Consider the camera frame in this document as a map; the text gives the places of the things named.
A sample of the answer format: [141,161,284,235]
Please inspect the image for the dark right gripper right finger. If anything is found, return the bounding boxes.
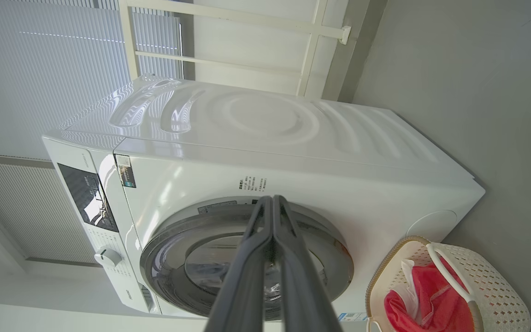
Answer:
[273,195,343,332]

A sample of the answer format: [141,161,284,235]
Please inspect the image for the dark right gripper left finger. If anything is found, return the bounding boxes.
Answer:
[205,196,274,332]

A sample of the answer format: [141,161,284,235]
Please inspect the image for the dark round washing machine door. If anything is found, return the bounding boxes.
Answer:
[140,203,354,322]

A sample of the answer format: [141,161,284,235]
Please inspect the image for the red garment with white trim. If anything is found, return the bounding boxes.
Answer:
[384,259,476,332]

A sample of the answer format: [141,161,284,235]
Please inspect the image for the white washing machine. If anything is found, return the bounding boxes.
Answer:
[42,74,486,322]

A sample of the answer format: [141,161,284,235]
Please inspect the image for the cream perforated laundry basket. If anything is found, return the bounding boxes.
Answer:
[366,236,531,332]

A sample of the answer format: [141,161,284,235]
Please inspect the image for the grey warning label sticker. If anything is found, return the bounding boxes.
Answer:
[198,200,238,214]

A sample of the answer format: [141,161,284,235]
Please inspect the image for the printed text notice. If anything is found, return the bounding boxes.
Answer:
[238,175,268,192]

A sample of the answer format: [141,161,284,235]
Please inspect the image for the white washer control knob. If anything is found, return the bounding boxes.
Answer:
[94,248,122,269]

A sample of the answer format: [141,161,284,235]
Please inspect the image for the round white filter cover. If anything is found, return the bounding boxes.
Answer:
[406,211,457,243]

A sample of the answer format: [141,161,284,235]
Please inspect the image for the dark brand label sticker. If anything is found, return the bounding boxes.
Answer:
[114,154,137,188]

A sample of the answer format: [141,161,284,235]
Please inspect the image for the black washer control panel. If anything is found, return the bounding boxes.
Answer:
[57,163,118,232]

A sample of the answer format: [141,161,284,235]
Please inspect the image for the white metal railing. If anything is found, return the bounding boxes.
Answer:
[118,0,353,97]

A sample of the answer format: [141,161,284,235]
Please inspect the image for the white window blinds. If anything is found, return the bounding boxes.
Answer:
[0,0,183,160]

